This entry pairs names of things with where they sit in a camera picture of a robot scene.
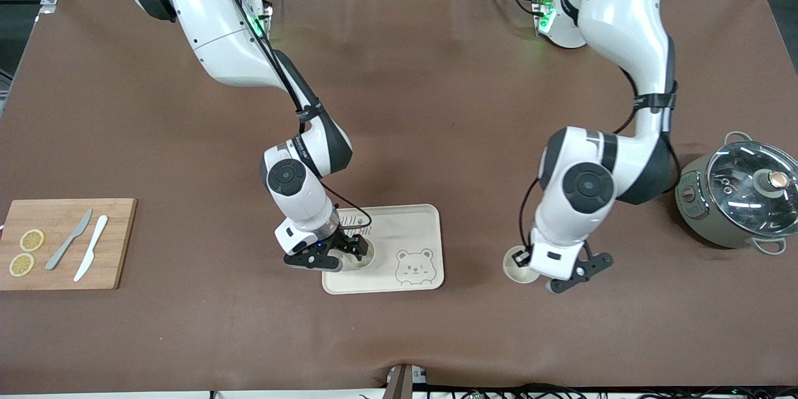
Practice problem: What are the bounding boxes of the grey plastic knife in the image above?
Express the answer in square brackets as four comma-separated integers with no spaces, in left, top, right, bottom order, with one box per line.
[45,209,94,271]

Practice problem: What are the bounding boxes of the bamboo cutting board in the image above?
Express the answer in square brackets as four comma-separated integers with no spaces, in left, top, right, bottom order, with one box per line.
[0,198,138,291]

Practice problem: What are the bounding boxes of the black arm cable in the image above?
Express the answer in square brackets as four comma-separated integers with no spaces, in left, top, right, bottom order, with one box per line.
[519,176,544,251]
[212,0,373,231]

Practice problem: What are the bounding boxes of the white IKEA cup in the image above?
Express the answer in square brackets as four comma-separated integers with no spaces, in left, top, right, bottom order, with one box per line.
[503,246,542,285]
[342,236,377,271]

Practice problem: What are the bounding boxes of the cream bear print tray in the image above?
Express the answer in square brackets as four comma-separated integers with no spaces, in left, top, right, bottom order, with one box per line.
[322,204,445,295]

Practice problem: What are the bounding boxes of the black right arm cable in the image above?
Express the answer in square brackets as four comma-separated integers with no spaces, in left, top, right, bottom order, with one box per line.
[212,0,373,231]

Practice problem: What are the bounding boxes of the white plastic knife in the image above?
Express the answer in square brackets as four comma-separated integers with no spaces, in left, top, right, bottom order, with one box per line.
[73,215,109,282]

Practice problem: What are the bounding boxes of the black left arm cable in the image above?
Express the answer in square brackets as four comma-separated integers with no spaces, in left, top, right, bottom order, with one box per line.
[519,176,544,251]

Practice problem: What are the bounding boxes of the grey-green electric cooking pot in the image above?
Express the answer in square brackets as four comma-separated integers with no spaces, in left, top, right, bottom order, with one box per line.
[675,131,798,256]

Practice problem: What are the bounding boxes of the glass pot lid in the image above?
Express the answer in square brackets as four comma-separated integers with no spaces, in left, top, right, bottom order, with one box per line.
[706,140,798,233]

